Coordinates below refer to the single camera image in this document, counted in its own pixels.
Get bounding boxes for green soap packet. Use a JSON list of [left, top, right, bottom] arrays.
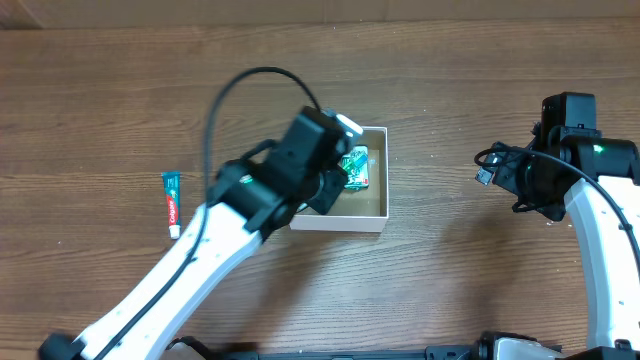
[[341, 145, 369, 191]]

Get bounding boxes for Colgate toothpaste tube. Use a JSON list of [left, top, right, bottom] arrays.
[[162, 171, 181, 240]]

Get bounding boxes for green white toothbrush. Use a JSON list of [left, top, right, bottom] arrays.
[[350, 152, 368, 169]]

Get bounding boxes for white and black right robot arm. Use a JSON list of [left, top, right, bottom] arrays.
[[474, 92, 639, 359]]

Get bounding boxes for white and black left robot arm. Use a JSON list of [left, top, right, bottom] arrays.
[[38, 107, 363, 359]]

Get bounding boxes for white cardboard box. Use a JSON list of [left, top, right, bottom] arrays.
[[289, 126, 389, 233]]

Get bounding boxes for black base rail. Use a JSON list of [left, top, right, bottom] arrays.
[[161, 337, 475, 360]]

